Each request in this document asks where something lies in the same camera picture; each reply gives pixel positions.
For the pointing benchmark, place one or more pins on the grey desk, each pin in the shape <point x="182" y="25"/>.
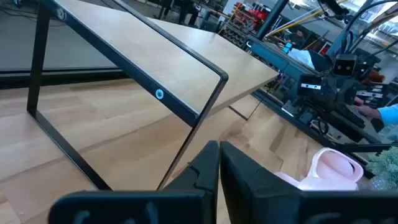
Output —
<point x="270" y="54"/>

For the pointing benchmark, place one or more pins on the person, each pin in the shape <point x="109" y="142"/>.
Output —
<point x="297" y="38"/>
<point x="188" y="11"/>
<point x="164" y="7"/>

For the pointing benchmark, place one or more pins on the person's forearm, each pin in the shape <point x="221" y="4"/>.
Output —
<point x="390" y="115"/>

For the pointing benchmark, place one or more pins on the pink slide sandal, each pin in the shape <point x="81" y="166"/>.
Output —
<point x="332" y="169"/>

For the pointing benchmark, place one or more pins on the white cloth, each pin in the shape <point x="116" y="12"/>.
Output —
<point x="301" y="57"/>

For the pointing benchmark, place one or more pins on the person's hand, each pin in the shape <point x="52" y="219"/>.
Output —
<point x="368" y="111"/>

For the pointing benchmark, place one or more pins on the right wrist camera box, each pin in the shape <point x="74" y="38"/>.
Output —
<point x="343" y="65"/>

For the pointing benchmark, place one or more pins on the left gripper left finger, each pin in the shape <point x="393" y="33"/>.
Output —
<point x="192" y="205"/>

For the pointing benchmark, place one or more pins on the yellow bar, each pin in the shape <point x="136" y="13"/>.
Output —
<point x="298" y="21"/>

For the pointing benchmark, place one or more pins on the green artificial plant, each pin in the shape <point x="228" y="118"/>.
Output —
<point x="385" y="168"/>

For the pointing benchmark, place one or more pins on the black metal rig frame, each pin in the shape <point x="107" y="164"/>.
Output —
<point x="62" y="76"/>

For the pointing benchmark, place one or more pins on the red storage rack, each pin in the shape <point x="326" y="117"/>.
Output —
<point x="258" y="14"/>

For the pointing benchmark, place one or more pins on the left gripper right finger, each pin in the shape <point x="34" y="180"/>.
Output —
<point x="264" y="205"/>

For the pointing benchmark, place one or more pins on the wooden shelf black metal frame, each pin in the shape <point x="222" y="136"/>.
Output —
<point x="174" y="56"/>

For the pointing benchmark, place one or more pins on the black pole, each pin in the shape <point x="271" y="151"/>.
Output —
<point x="273" y="17"/>

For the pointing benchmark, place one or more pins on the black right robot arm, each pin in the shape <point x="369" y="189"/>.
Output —
<point x="342" y="99"/>

